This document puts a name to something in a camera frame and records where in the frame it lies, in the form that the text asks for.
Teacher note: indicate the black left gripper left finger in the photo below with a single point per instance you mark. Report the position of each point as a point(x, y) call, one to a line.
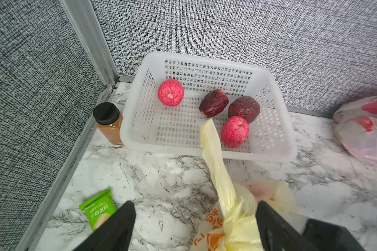
point(115, 234)

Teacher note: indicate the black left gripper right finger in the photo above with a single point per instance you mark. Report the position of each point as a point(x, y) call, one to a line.
point(296, 232)

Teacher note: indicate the pink wrinkled fruit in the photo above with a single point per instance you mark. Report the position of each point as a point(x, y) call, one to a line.
point(171, 92)
point(235, 131)

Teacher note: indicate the dark purple fruit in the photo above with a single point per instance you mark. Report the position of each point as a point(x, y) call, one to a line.
point(213, 103)
point(246, 107)

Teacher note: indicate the yellow plastic bag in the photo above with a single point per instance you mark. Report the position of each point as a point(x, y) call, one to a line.
point(231, 224)

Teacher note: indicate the pink plastic bag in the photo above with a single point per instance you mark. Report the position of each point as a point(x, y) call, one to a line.
point(355, 127)

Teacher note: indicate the green snack packet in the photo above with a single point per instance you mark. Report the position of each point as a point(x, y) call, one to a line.
point(99, 208)

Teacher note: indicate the spice jar black lid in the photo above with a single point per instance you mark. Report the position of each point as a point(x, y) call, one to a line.
point(109, 120)

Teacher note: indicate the white plastic basket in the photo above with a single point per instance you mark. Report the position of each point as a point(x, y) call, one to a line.
point(148, 125)

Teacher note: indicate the aluminium frame rail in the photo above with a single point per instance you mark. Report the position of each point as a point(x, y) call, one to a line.
point(82, 16)

